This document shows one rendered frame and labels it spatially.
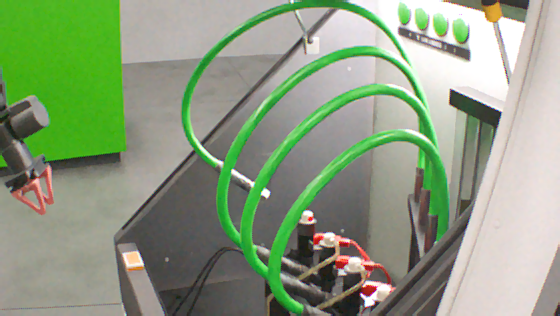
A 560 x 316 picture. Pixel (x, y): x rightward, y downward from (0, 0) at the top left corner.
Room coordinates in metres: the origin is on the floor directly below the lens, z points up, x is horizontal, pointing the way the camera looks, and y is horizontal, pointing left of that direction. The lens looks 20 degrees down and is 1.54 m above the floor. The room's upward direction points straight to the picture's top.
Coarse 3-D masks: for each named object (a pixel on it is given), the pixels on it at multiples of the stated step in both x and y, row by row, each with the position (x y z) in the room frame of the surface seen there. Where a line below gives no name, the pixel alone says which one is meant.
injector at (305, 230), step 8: (304, 224) 0.91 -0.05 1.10; (312, 224) 0.91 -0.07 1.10; (304, 232) 0.91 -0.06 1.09; (312, 232) 0.91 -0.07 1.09; (304, 240) 0.91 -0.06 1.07; (312, 240) 0.91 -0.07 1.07; (288, 248) 0.92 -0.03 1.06; (304, 248) 0.91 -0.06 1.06; (288, 256) 0.91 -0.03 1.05; (296, 256) 0.91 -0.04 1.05; (304, 256) 0.91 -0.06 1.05; (312, 256) 0.92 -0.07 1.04; (304, 264) 0.92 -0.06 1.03
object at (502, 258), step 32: (544, 0) 0.61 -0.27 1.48; (544, 32) 0.59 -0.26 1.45; (544, 64) 0.57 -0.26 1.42; (512, 96) 0.60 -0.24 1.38; (544, 96) 0.56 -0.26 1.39; (512, 128) 0.60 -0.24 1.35; (544, 128) 0.55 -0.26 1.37; (512, 160) 0.57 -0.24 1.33; (544, 160) 0.53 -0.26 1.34; (480, 192) 0.60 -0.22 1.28; (512, 192) 0.56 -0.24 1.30; (544, 192) 0.52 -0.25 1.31; (480, 224) 0.59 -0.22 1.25; (512, 224) 0.54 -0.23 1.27; (544, 224) 0.51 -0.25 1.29; (480, 256) 0.57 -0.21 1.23; (512, 256) 0.53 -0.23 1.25; (544, 256) 0.49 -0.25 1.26; (448, 288) 0.59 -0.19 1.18; (480, 288) 0.55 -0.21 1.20; (512, 288) 0.51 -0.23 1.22
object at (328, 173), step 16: (368, 144) 0.68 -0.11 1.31; (384, 144) 0.69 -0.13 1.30; (416, 144) 0.70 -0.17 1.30; (432, 144) 0.71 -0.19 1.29; (336, 160) 0.67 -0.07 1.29; (352, 160) 0.67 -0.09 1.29; (432, 160) 0.71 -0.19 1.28; (320, 176) 0.66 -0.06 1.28; (304, 192) 0.66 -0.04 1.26; (448, 192) 0.72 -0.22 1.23; (304, 208) 0.65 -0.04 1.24; (448, 208) 0.72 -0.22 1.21; (288, 224) 0.65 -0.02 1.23; (448, 224) 0.72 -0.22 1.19; (272, 256) 0.65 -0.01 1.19; (272, 272) 0.64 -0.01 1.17; (272, 288) 0.65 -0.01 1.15; (288, 304) 0.65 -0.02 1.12; (304, 304) 0.66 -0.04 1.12
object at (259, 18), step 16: (304, 0) 1.00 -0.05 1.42; (320, 0) 1.00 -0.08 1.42; (336, 0) 1.00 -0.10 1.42; (256, 16) 1.00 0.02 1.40; (272, 16) 1.00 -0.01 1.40; (368, 16) 0.99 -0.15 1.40; (240, 32) 1.00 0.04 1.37; (384, 32) 0.99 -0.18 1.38; (224, 48) 1.01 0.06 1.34; (400, 48) 0.99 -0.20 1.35; (208, 64) 1.01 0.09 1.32; (192, 80) 1.01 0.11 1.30; (192, 96) 1.01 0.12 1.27; (192, 144) 1.01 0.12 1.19; (208, 160) 1.00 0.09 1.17
